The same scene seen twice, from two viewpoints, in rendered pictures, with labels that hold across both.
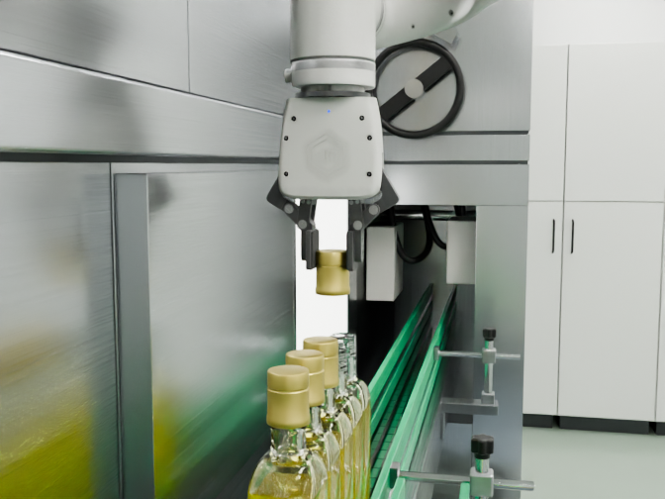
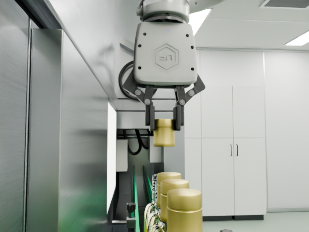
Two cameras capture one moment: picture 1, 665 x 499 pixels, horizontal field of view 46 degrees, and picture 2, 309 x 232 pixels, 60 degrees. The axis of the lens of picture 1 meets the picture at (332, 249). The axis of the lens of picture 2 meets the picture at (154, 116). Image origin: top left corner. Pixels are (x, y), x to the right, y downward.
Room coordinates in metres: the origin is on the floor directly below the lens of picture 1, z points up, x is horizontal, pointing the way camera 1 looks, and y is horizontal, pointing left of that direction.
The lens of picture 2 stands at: (0.38, 0.14, 1.39)
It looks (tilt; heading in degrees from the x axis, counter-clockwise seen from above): 4 degrees up; 343
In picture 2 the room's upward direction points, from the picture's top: straight up
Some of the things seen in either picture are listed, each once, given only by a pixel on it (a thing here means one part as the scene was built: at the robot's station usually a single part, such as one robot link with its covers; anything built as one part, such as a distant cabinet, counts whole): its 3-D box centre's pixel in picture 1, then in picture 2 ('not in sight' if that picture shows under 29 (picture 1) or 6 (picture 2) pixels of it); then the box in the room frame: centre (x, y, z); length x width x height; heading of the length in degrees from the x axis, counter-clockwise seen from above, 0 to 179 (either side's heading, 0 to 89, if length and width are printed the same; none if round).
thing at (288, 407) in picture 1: (288, 395); (184, 214); (0.63, 0.04, 1.31); 0.04 x 0.04 x 0.04
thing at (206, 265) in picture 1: (279, 292); (100, 159); (1.10, 0.07, 1.32); 0.90 x 0.03 x 0.34; 168
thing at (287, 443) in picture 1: (288, 422); not in sight; (0.63, 0.04, 1.29); 0.03 x 0.03 x 0.05
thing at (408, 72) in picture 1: (415, 89); (139, 80); (1.73, -0.18, 1.66); 0.21 x 0.05 x 0.21; 78
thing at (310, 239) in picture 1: (300, 235); (144, 110); (0.80, 0.03, 1.43); 0.03 x 0.03 x 0.07; 78
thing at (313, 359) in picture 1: (305, 377); (174, 199); (0.68, 0.02, 1.31); 0.04 x 0.04 x 0.04
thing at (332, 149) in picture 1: (332, 142); (164, 53); (0.79, 0.00, 1.52); 0.10 x 0.07 x 0.11; 78
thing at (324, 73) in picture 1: (331, 78); (163, 16); (0.79, 0.00, 1.58); 0.09 x 0.08 x 0.03; 78
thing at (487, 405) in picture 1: (475, 383); not in sight; (1.53, -0.28, 1.07); 0.17 x 0.05 x 0.23; 78
